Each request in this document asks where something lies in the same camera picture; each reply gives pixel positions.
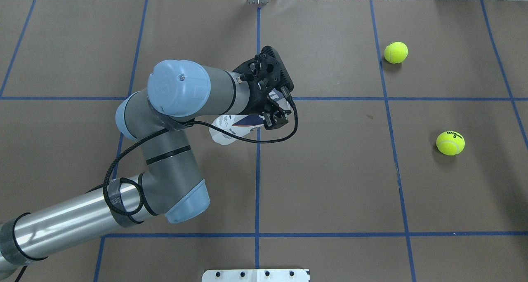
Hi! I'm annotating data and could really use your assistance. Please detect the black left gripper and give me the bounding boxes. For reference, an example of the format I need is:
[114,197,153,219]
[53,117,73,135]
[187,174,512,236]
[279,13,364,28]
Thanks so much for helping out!
[233,46,294,130]

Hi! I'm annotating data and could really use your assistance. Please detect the yellow Wilson tennis ball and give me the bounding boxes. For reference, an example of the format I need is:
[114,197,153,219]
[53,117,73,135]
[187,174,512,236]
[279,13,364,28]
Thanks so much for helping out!
[436,131,466,156]

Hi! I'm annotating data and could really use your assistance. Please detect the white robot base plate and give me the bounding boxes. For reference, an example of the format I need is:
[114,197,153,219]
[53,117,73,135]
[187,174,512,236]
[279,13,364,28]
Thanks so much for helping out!
[201,268,311,282]

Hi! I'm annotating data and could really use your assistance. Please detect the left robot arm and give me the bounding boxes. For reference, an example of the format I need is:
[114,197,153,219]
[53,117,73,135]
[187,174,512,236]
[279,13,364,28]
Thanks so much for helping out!
[1,46,298,280]

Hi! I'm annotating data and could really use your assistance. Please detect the white blue tennis ball can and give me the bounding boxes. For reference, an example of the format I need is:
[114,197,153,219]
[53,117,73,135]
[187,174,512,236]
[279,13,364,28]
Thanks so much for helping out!
[209,100,291,146]

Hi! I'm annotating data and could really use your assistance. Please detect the yellow Roland Garros tennis ball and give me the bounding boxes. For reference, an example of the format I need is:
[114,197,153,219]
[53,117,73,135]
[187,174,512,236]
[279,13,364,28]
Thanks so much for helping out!
[384,42,409,64]

